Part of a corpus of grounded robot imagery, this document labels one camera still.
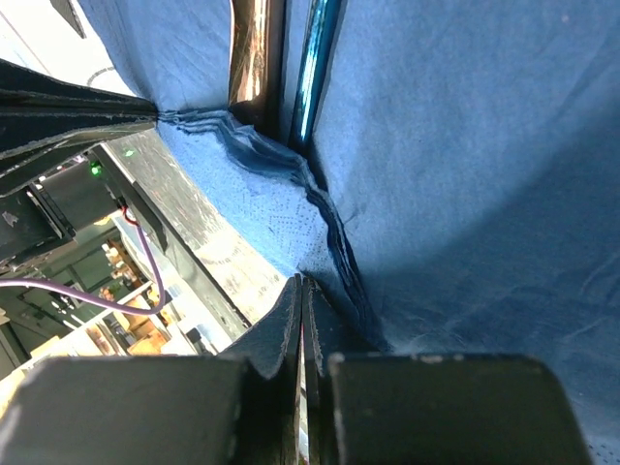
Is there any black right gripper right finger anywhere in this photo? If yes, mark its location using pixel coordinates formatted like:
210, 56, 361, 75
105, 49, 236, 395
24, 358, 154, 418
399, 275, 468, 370
302, 279, 591, 464

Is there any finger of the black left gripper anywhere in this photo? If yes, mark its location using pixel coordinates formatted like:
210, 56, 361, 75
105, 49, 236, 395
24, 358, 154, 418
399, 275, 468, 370
1, 60, 158, 131
1, 114, 156, 194

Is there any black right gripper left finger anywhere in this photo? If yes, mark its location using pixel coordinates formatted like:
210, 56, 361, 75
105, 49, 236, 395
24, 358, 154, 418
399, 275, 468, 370
1, 276, 302, 464

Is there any blue paper napkin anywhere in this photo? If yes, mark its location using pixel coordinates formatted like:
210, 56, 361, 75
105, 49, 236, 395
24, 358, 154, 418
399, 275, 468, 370
81, 1, 619, 464

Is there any blue metallic fork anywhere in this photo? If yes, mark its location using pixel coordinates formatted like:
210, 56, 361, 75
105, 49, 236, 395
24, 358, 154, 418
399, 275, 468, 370
289, 0, 342, 153

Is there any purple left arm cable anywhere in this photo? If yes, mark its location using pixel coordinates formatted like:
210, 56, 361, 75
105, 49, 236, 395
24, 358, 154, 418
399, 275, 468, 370
0, 222, 167, 316

